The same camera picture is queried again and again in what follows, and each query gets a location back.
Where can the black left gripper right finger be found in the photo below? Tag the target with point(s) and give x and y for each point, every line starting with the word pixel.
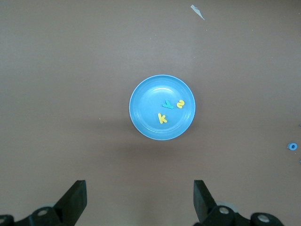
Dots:
pixel 202 202

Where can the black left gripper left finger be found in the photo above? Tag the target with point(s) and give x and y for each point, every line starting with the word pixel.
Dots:
pixel 73 202

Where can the yellow foam letter k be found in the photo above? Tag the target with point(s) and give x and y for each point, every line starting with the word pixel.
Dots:
pixel 161 118

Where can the yellow foam letter s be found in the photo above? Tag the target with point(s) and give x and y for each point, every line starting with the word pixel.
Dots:
pixel 180 104

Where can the teal foam letter y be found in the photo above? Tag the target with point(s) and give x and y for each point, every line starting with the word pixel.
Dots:
pixel 167 105

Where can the blue foam letter o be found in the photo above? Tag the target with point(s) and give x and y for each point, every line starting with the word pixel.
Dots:
pixel 289 146

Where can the blue plate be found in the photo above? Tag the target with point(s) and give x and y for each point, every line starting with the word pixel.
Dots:
pixel 145 99

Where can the brown table cover sheet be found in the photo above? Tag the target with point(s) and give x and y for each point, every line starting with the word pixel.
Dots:
pixel 70 70

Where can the white paper scrap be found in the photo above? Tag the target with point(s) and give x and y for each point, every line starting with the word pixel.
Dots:
pixel 197 10

